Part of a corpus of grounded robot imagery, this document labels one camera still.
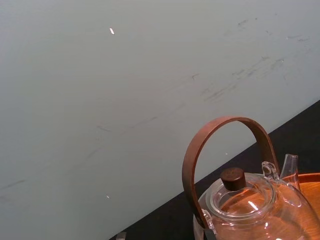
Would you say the round wooden tray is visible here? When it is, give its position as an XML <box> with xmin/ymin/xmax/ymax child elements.
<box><xmin>279</xmin><ymin>171</ymin><xmax>320</xmax><ymax>240</ymax></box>

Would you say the glass lid with wooden knob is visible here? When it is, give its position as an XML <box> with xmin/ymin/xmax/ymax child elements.
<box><xmin>209</xmin><ymin>167</ymin><xmax>276</xmax><ymax>218</ymax></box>

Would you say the black table cloth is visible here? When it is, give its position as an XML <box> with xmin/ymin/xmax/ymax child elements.
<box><xmin>107</xmin><ymin>99</ymin><xmax>320</xmax><ymax>240</ymax></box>

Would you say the clear glass teapot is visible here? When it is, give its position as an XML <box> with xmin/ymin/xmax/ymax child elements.
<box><xmin>193</xmin><ymin>153</ymin><xmax>320</xmax><ymax>240</ymax></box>

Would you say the brown wooden teapot handle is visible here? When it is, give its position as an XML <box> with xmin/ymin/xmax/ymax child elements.
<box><xmin>181</xmin><ymin>115</ymin><xmax>281</xmax><ymax>222</ymax></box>

